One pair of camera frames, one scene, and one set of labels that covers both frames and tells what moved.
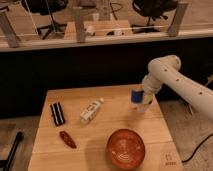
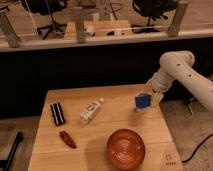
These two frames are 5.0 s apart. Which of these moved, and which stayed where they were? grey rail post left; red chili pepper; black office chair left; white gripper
Moved: white gripper
Stayed: red chili pepper; grey rail post left; black office chair left
